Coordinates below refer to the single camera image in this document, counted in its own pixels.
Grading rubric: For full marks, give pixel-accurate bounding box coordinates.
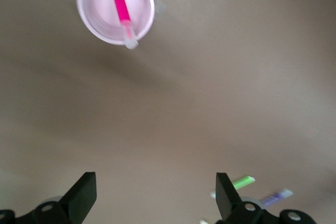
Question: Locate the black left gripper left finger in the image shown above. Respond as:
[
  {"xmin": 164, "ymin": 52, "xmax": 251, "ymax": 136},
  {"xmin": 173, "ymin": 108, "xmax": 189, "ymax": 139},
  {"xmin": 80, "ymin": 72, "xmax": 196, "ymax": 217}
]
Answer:
[{"xmin": 0, "ymin": 171, "xmax": 97, "ymax": 224}]

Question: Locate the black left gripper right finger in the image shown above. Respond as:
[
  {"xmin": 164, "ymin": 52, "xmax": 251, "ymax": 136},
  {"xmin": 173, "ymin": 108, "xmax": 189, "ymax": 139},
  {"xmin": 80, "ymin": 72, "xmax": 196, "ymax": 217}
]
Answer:
[{"xmin": 215, "ymin": 172, "xmax": 316, "ymax": 224}]

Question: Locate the pink highlighter marker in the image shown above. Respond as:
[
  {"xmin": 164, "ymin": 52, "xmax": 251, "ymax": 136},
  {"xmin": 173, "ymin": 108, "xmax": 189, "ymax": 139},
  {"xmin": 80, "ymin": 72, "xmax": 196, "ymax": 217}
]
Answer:
[{"xmin": 108, "ymin": 0, "xmax": 139, "ymax": 50}]

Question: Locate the green highlighter marker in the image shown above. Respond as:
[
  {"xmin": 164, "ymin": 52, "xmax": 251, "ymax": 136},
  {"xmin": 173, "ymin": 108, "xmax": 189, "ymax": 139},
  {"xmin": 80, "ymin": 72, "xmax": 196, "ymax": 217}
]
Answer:
[{"xmin": 209, "ymin": 175, "xmax": 256, "ymax": 199}]

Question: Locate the blue highlighter marker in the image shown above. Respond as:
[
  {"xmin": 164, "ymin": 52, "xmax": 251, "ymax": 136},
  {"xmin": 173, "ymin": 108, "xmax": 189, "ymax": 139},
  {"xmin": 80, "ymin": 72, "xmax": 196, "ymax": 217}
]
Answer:
[{"xmin": 260, "ymin": 188, "xmax": 295, "ymax": 208}]

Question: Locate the white plastic cup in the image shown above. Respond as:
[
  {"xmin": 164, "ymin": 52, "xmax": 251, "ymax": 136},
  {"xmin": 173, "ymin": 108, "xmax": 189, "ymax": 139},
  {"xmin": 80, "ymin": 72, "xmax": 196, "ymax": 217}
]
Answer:
[{"xmin": 76, "ymin": 0, "xmax": 155, "ymax": 46}]

